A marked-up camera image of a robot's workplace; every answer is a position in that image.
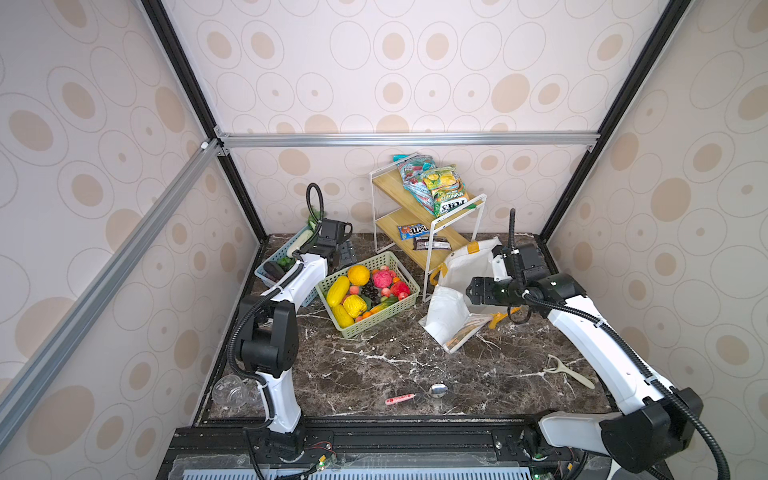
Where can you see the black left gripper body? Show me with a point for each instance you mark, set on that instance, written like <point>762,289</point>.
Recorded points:
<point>344,255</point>

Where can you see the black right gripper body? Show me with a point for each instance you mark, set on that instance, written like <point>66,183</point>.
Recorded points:
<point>503,293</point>

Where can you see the white grocery bag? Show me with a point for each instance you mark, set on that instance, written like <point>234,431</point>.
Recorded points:
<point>452,319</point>

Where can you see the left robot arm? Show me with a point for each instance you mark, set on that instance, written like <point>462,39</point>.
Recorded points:
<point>264,343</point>

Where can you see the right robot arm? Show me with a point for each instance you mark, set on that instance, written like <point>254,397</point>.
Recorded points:
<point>655,419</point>

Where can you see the colourful candy bag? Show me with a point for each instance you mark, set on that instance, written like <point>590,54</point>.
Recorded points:
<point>411,170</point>

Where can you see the green yellow candy bag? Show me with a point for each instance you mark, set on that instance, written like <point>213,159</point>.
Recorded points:
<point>446,190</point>

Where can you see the orange fruit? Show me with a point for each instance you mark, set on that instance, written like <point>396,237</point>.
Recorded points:
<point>358,275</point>

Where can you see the dark grapes bunch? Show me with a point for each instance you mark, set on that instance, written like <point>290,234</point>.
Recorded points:
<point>371,293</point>

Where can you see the pink dragon fruit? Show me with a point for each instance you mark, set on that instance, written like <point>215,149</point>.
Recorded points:
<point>382,278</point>

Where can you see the green plastic basket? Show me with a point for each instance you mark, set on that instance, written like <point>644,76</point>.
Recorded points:
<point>388,306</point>

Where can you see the yellow lemon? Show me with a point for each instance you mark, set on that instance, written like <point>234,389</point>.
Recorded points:
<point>355,306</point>

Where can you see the blue plastic basket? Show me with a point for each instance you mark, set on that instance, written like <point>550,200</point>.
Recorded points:
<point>275,266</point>

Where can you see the white wooden shelf rack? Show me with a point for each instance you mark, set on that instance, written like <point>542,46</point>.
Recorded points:
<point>387,180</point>

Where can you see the blue snack packet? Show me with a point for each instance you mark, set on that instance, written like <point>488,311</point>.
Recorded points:
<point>412,231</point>

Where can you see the purple snack packet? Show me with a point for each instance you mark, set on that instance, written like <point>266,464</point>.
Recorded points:
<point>434,243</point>

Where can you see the cream vegetable peeler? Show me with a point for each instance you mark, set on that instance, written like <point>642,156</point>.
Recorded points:
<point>555,366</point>

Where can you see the clear plastic cup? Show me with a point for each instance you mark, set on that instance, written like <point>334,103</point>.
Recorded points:
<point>232,392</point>

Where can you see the pink handled spoon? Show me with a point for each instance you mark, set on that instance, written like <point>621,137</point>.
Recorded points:
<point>434,391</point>

